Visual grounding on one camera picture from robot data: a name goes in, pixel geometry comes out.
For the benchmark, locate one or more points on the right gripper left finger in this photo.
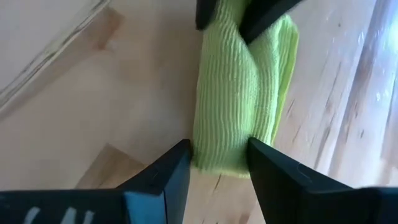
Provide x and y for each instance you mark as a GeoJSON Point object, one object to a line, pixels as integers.
{"type": "Point", "coordinates": [174, 186]}

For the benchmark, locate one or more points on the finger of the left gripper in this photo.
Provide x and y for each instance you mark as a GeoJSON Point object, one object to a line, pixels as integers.
{"type": "Point", "coordinates": [264, 14]}
{"type": "Point", "coordinates": [203, 12]}

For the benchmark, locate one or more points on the green microfiber towel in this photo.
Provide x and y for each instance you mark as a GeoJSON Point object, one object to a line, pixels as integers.
{"type": "Point", "coordinates": [230, 109]}

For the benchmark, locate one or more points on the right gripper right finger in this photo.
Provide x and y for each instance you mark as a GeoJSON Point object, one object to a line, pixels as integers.
{"type": "Point", "coordinates": [280, 186]}

